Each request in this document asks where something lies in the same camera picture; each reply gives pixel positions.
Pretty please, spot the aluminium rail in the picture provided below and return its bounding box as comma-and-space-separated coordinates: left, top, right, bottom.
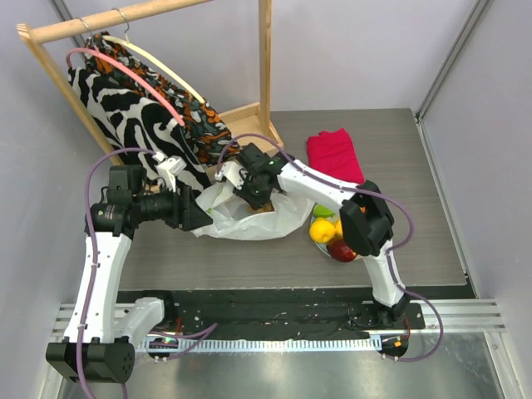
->
53, 298, 507, 333

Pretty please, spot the pink hanger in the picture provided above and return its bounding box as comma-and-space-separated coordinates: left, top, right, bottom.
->
66, 47, 185, 127

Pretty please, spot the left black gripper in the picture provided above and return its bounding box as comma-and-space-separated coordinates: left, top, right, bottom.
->
133, 180, 213, 231

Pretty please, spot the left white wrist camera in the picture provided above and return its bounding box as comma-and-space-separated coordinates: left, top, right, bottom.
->
152, 152, 187, 192

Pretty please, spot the black white zebra garment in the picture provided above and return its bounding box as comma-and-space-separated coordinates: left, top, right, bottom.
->
68, 67, 210, 195

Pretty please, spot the orange patterned garment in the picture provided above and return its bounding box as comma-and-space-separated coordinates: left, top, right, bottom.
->
86, 32, 232, 166

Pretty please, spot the brown fake fruit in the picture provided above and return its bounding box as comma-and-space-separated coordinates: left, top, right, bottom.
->
248, 201, 274, 214

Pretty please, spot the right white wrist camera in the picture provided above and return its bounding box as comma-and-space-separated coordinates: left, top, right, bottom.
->
214, 161, 248, 190

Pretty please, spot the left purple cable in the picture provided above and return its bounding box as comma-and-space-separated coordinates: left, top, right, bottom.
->
74, 147, 219, 399

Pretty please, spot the white plastic bag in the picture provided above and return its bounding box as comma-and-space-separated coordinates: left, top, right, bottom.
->
192, 183, 314, 241

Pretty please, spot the green fake fruit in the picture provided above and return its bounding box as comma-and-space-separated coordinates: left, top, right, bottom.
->
313, 204, 336, 219

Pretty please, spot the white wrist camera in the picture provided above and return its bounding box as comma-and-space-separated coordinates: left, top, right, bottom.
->
152, 152, 187, 192
214, 161, 248, 190

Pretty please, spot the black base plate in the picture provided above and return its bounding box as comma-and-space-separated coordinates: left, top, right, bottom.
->
116, 283, 426, 338

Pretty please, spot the red cloth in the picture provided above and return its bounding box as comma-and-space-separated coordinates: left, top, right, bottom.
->
307, 129, 365, 184

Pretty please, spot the wooden clothes rack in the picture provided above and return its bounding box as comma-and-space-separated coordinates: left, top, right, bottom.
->
17, 1, 281, 192

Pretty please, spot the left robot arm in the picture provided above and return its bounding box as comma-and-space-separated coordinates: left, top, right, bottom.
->
46, 157, 212, 385

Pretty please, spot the dark red fake apple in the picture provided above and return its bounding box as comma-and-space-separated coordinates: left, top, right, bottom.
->
326, 238, 357, 263

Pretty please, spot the purple cable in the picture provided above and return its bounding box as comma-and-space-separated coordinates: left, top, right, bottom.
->
214, 133, 445, 362
74, 147, 219, 399

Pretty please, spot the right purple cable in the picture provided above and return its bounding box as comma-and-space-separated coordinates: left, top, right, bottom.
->
214, 133, 445, 362

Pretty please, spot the cream hanger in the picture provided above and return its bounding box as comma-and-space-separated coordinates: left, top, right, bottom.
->
102, 35, 206, 104

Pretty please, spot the yellow fake orange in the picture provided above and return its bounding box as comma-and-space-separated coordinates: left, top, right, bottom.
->
308, 218, 337, 244

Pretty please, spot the white slotted cable duct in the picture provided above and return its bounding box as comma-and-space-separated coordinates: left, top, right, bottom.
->
137, 335, 382, 355

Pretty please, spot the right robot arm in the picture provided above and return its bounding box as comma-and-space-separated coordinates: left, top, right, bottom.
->
234, 144, 409, 328

